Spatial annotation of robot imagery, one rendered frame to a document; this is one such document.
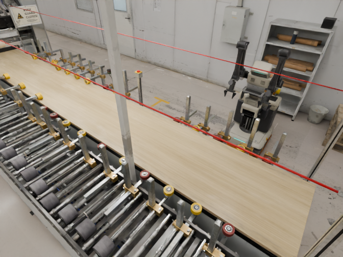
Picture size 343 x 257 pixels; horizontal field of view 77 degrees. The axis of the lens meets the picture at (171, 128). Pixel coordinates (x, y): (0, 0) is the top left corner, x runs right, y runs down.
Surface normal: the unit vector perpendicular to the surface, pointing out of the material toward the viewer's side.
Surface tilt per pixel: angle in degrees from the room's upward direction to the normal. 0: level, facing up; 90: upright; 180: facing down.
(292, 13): 90
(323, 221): 0
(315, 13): 90
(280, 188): 0
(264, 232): 0
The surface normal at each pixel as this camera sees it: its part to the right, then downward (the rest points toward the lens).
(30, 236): 0.02, -0.79
